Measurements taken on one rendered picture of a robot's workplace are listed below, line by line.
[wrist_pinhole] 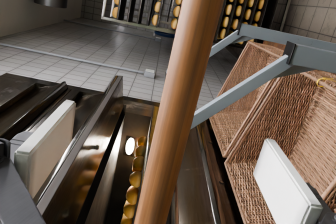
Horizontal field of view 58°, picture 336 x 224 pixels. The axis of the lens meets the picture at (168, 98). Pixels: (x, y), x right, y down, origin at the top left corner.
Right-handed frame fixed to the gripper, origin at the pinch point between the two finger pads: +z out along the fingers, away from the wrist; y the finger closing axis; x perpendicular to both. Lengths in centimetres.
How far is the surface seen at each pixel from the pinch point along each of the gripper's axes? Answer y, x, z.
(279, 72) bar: 24, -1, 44
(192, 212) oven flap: 19, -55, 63
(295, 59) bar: 26, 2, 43
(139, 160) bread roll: 0, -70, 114
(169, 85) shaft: -0.5, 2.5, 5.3
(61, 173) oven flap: -21, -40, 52
